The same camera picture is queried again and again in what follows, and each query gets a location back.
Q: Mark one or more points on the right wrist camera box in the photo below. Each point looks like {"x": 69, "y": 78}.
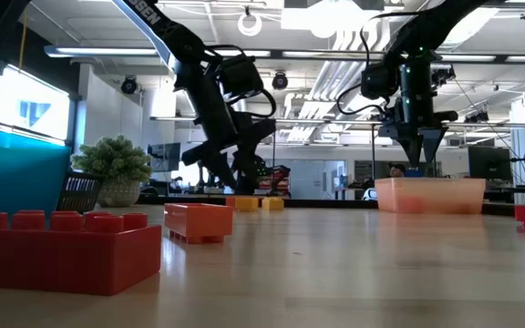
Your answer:
{"x": 442, "y": 75}

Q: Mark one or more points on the orange toy brick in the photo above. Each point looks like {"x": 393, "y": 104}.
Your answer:
{"x": 198, "y": 221}
{"x": 230, "y": 202}

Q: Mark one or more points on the orange translucent plastic bin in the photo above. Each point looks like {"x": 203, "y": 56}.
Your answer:
{"x": 454, "y": 196}

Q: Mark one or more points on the blue plastic tray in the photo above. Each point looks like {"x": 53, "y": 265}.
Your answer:
{"x": 16, "y": 173}

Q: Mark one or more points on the bright screen with blue logo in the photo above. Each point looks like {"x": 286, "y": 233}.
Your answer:
{"x": 39, "y": 111}

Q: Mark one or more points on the blue box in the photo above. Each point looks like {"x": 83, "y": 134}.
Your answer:
{"x": 414, "y": 173}

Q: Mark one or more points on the long red toy brick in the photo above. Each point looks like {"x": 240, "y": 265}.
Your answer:
{"x": 62, "y": 259}

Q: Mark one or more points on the person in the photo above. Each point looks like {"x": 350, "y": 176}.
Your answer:
{"x": 397, "y": 171}

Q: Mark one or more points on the black round ceiling camera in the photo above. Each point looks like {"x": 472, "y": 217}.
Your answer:
{"x": 280, "y": 81}
{"x": 129, "y": 85}

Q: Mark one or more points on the black background station frame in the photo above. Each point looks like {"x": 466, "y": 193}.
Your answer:
{"x": 299, "y": 121}

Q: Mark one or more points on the green potted plant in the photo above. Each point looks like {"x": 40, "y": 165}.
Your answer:
{"x": 112, "y": 159}

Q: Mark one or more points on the black overhead light bar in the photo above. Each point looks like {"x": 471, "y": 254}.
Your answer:
{"x": 276, "y": 54}

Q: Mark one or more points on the dark wall monitor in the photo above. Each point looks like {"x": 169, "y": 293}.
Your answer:
{"x": 164, "y": 157}

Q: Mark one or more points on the white round device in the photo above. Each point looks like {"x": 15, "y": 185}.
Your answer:
{"x": 370, "y": 194}

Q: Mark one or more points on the yellow toy brick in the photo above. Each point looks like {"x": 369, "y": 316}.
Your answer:
{"x": 246, "y": 204}
{"x": 272, "y": 204}

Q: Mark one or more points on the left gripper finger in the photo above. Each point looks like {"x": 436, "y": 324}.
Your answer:
{"x": 220, "y": 171}
{"x": 248, "y": 166}

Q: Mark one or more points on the black desk monitor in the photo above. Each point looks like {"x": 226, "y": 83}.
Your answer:
{"x": 490, "y": 163}

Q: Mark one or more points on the black mesh basket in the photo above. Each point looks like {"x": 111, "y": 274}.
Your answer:
{"x": 78, "y": 191}

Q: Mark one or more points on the red background machine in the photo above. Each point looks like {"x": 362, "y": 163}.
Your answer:
{"x": 278, "y": 177}

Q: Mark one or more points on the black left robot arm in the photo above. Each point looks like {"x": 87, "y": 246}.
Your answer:
{"x": 185, "y": 41}

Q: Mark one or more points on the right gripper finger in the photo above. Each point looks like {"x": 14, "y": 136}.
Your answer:
{"x": 430, "y": 143}
{"x": 413, "y": 148}

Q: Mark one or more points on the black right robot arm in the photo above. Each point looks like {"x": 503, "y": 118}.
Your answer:
{"x": 435, "y": 23}

